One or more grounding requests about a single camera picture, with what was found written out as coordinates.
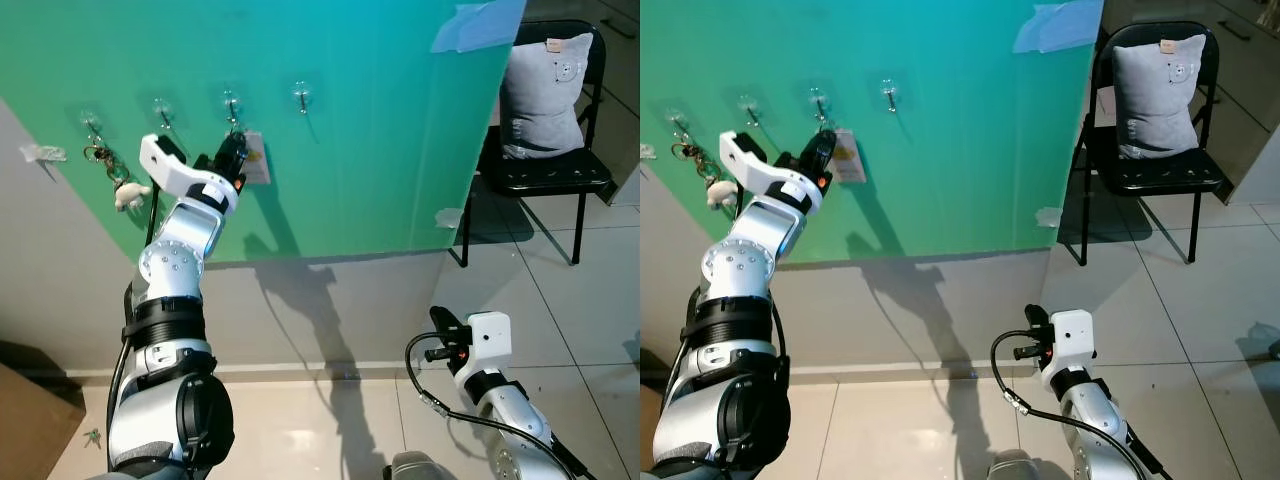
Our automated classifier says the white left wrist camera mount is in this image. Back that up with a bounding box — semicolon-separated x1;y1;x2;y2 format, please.
719;130;827;213
139;133;241;208

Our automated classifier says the brown cardboard box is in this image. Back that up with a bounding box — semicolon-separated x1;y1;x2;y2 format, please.
0;362;87;480
640;385;667;480

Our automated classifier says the green board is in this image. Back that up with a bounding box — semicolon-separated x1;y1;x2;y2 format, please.
0;0;528;267
640;0;1105;269

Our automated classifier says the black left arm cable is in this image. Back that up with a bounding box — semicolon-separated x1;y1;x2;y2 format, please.
106;195;161;441
655;198;746;441

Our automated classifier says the white printed card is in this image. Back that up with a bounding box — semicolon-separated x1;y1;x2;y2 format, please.
241;131;272;187
832;127;869;185

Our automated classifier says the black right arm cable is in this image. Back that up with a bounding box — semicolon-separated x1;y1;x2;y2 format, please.
404;331;563;480
990;329;1151;480

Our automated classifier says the large pale blue tape patch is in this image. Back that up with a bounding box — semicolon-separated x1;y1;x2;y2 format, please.
1012;0;1104;55
430;0;528;55

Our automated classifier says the grey pillow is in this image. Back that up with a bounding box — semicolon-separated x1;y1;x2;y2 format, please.
499;33;595;161
1112;34;1209;160

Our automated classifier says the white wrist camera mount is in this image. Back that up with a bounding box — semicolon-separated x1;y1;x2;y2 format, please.
455;312;514;374
719;130;827;213
139;133;241;208
1040;309;1097;373

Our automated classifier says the grey robot foot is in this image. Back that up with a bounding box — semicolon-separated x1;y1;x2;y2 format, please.
386;451;443;480
988;450;1043;480

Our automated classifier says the dark metal key ring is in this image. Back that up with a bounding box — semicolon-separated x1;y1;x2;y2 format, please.
84;142;129;183
672;141;717;181

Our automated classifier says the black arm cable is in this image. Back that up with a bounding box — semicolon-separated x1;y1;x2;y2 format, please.
404;331;563;480
655;198;746;441
990;329;1151;480
106;195;161;441

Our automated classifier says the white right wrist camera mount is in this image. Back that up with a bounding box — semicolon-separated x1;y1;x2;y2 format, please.
455;312;514;374
1040;309;1097;373

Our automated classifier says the black folding chair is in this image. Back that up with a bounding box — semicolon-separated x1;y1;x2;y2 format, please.
1060;21;1234;268
450;19;614;269

